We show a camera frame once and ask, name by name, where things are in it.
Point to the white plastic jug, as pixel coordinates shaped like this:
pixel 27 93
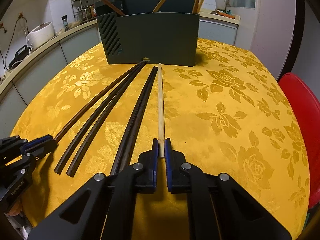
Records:
pixel 221 1

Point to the black sandwich maker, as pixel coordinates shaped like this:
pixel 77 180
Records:
pixel 20 55

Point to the row of sauce bottles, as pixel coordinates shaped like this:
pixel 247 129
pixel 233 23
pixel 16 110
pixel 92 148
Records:
pixel 90 11

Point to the dark door frame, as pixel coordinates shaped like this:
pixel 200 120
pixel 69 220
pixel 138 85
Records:
pixel 298 30

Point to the white rice cooker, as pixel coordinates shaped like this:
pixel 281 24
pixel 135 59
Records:
pixel 41 33

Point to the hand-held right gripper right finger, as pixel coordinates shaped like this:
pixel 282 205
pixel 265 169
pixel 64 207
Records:
pixel 168 160

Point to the black chopstick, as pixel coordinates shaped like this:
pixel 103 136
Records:
pixel 130 130
pixel 138 130

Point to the red plastic chair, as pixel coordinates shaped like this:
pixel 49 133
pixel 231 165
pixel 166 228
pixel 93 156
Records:
pixel 302 110

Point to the orange and teal kitchen tools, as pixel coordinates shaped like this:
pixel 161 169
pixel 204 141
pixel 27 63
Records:
pixel 222 13

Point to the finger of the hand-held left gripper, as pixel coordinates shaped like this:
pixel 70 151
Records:
pixel 11 143
pixel 42 145

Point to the dark grey utensil holder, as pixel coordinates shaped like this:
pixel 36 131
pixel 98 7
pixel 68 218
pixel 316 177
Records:
pixel 155 37

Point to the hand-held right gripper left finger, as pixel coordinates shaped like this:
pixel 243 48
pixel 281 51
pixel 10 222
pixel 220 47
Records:
pixel 155 155

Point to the metal spice rack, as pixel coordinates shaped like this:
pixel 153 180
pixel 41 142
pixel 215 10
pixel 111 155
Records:
pixel 76 2

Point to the yellow floral tablecloth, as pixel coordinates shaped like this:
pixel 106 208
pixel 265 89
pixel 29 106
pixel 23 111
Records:
pixel 225 130

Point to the dark brown wooden chopstick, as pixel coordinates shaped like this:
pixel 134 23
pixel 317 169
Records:
pixel 62 165
pixel 73 168

